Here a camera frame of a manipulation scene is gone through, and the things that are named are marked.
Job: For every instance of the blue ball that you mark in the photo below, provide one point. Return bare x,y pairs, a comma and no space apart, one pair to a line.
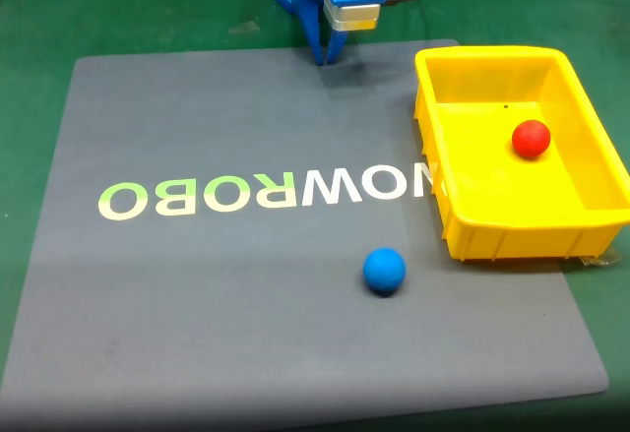
384,271

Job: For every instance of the red ball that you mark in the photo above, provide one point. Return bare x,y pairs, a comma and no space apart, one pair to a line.
530,139

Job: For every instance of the yellow plastic bin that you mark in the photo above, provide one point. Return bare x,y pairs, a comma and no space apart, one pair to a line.
497,205

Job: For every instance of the green table cloth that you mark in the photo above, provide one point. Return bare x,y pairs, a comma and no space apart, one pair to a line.
147,9

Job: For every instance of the grey mat with lettering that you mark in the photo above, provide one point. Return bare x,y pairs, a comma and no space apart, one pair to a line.
197,304

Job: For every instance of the clear plastic wrapper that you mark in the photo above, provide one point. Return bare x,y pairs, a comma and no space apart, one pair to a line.
603,259

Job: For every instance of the silver camera box blue mount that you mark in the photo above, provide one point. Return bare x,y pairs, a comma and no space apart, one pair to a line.
352,4

